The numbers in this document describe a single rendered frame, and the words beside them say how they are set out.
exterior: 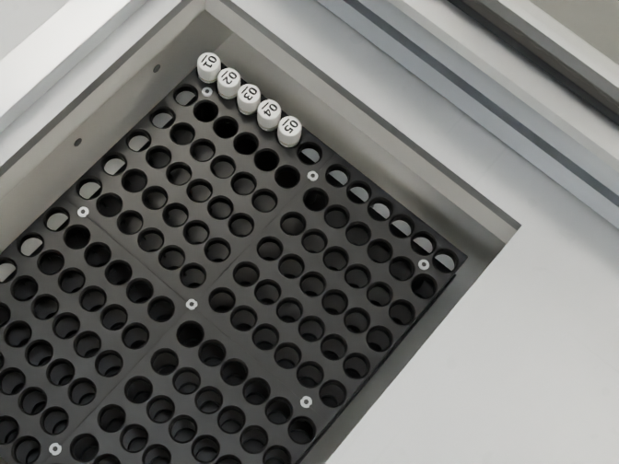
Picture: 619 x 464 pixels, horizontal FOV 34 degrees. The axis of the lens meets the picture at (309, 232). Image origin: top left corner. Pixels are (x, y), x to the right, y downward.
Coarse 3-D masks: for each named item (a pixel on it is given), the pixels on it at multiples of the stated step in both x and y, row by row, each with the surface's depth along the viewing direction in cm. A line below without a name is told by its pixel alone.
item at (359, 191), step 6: (306, 150) 59; (312, 150) 59; (312, 156) 59; (318, 156) 59; (330, 174) 58; (336, 174) 58; (342, 174) 58; (342, 180) 58; (354, 192) 58; (360, 192) 58; (366, 192) 58; (360, 198) 58; (366, 198) 58
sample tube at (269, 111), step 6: (264, 102) 52; (270, 102) 53; (276, 102) 53; (258, 108) 52; (264, 108) 52; (270, 108) 52; (276, 108) 52; (258, 114) 52; (264, 114) 52; (270, 114) 52; (276, 114) 52; (258, 120) 53; (264, 120) 52; (270, 120) 52; (276, 120) 53; (264, 126) 53; (270, 126) 53; (276, 126) 54
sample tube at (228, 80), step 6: (222, 72) 53; (228, 72) 53; (234, 72) 53; (222, 78) 53; (228, 78) 53; (234, 78) 53; (222, 84) 53; (228, 84) 53; (234, 84) 53; (222, 90) 53; (228, 90) 53; (234, 90) 53; (222, 96) 54; (228, 96) 54; (234, 96) 54
